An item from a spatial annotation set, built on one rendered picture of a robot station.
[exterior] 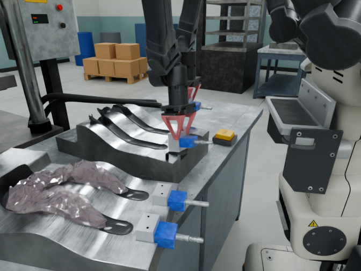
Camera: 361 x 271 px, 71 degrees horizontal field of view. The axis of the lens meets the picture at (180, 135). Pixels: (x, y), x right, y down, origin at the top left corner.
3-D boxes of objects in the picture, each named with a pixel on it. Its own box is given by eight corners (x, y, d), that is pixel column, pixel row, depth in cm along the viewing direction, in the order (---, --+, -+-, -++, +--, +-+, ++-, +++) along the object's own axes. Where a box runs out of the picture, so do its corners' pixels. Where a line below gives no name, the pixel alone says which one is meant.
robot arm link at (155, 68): (153, 59, 63) (171, 38, 66) (128, 64, 71) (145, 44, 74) (178, 94, 70) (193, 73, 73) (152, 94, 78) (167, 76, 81)
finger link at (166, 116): (161, 141, 72) (159, 108, 70) (174, 136, 78) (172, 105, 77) (183, 142, 69) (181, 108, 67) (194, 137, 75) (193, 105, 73)
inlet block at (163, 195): (209, 206, 63) (210, 189, 61) (207, 221, 58) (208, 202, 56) (158, 199, 65) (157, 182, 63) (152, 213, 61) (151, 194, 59)
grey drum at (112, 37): (123, 62, 782) (120, 31, 745) (123, 65, 730) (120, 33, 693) (103, 63, 772) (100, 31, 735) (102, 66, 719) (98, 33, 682)
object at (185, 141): (216, 149, 73) (215, 131, 72) (210, 154, 68) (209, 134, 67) (177, 147, 79) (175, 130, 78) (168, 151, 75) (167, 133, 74)
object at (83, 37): (100, 63, 760) (96, 32, 723) (85, 66, 713) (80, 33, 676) (86, 62, 786) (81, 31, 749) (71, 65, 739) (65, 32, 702)
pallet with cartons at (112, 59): (149, 76, 594) (147, 43, 563) (131, 84, 525) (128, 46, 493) (106, 73, 632) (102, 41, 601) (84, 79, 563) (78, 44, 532)
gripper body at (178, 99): (160, 113, 70) (158, 85, 69) (177, 108, 79) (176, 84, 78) (180, 113, 67) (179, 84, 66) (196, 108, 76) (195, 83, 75)
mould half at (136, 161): (208, 152, 94) (209, 118, 88) (173, 190, 73) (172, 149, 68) (107, 127, 116) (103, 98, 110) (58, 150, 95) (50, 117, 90)
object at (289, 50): (305, 80, 553) (315, 36, 514) (295, 105, 401) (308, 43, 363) (272, 77, 583) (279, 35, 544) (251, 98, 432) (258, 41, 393)
